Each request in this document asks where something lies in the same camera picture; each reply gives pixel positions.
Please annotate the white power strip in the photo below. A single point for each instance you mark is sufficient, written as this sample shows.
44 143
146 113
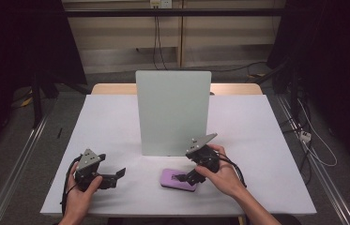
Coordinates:
305 136

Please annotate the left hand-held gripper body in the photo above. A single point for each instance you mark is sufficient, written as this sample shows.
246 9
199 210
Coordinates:
86 162

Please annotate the black pen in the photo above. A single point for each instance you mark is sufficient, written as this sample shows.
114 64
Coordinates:
59 133

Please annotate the white whiteboard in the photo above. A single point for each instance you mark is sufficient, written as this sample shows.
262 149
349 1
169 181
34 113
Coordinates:
172 109

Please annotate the person's left hand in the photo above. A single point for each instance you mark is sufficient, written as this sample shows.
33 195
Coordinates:
77 203

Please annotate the black metal stand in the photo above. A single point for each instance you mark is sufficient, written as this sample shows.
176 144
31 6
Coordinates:
36 100

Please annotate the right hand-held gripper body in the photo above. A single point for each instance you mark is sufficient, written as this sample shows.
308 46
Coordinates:
205 156

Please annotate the black horizontal bar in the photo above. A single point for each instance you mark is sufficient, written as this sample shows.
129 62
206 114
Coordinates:
116 12

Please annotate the metal floor rail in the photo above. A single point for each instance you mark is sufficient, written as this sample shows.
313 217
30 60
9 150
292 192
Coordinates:
326 184
16 175

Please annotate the purple board eraser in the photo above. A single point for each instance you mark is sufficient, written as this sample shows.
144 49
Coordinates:
171 181

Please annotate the white wall socket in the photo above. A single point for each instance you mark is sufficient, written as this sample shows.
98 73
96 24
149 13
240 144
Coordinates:
160 3

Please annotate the person's right hand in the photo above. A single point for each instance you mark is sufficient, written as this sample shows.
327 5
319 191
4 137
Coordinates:
225 178

